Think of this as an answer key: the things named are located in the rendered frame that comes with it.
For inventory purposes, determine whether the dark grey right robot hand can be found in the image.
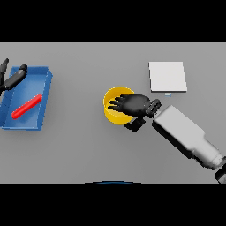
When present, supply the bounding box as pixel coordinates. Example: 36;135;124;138
108;93;162;132

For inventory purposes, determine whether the red beaker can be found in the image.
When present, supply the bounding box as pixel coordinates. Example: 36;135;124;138
11;93;42;120

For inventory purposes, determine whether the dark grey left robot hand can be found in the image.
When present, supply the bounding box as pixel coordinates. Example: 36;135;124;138
0;57;28;97

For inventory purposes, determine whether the pale square metallic scale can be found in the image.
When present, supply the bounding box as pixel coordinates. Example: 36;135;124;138
147;61;188;97

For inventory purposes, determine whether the yellow bowl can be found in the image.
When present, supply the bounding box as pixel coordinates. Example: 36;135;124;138
102;86;136;125

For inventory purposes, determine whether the blue tray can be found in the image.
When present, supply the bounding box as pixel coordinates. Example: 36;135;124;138
0;65;54;131

